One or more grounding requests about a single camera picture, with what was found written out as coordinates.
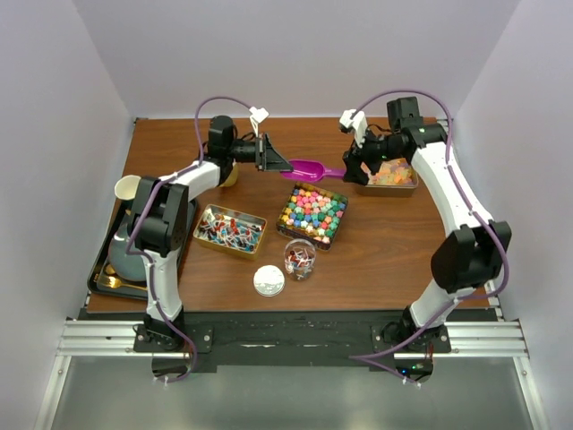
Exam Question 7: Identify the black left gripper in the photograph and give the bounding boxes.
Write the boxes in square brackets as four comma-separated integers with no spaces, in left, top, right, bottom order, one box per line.
[227,133,294,172]

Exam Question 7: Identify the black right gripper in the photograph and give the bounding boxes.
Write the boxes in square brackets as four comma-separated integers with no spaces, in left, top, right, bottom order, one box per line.
[342,123,403,186]

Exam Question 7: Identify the purple plastic scoop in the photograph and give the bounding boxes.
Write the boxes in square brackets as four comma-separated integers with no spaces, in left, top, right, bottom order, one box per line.
[280,159,346,183]

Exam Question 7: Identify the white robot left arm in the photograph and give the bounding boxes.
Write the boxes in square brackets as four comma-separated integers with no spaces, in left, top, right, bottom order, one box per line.
[126,107,293,351]

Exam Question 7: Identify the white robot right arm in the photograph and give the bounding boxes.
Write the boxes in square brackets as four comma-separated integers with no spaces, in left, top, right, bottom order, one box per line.
[339,90,512,352]

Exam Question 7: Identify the silver popsicle candy tin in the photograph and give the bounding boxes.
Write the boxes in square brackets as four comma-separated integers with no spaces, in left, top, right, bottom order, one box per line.
[354,158,419,197]

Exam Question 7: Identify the yellow mug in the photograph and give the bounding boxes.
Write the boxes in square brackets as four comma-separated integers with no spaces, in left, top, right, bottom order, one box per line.
[221,164,239,187]

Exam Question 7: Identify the star candy tin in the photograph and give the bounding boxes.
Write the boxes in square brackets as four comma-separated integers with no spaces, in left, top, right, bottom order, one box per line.
[276,182,349,252]

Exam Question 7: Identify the gold lollipop tin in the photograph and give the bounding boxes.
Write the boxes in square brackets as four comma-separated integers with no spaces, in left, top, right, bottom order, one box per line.
[192,204,268,260]

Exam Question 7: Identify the clear glass jar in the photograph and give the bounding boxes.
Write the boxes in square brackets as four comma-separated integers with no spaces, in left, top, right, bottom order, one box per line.
[284,238,317,281]

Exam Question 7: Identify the silver jar lid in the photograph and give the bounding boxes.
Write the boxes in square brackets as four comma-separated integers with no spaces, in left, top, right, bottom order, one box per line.
[253,265,285,297]

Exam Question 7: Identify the white paper cup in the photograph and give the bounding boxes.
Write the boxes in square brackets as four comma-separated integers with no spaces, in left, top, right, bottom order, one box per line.
[114,175,141,202]

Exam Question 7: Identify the black tray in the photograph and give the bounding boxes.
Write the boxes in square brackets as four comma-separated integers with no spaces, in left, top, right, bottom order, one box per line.
[86,194,199,302]

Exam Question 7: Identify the grey blue plate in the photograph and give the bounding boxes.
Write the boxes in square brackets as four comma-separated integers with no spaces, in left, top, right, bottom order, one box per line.
[107,220,149,282]

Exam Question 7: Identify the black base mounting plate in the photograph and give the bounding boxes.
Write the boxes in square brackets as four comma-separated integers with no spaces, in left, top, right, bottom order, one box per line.
[80,308,498,375]

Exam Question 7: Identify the gold fork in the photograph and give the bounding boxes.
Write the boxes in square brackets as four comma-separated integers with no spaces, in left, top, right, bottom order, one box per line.
[94,274,147,291]

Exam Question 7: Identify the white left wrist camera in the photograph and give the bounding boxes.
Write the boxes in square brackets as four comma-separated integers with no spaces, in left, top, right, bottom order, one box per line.
[249,107,269,137]

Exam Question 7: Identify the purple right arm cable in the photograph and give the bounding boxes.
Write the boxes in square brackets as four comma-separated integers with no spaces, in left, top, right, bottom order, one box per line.
[348,89,511,373]

